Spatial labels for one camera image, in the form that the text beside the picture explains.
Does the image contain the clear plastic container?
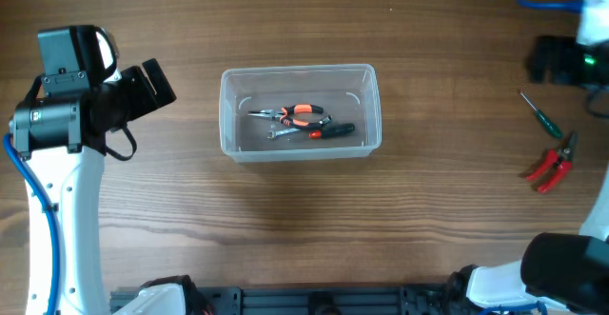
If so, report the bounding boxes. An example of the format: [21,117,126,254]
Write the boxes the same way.
[219,64,383,163]

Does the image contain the black red screwdriver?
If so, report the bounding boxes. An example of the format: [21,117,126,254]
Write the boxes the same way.
[308,123,355,140]

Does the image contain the green handled screwdriver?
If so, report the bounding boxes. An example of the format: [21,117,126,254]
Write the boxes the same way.
[519,90,563,139]

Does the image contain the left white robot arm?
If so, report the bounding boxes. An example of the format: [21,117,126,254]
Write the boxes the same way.
[4,59,176,314]

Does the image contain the orange black needle-nose pliers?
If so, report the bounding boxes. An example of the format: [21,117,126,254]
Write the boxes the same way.
[246,103,325,131]

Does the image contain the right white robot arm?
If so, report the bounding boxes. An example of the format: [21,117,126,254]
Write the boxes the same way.
[441,36,608,314]

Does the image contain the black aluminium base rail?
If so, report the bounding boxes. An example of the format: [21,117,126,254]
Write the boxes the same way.
[109,282,532,315]

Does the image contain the red handled cutters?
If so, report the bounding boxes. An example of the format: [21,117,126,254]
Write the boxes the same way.
[524,130,579,193]

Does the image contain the silver socket wrench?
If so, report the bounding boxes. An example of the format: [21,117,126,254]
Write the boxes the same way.
[265,114,333,141]

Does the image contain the left blue cable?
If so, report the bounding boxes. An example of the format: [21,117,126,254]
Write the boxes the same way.
[2,132,62,315]

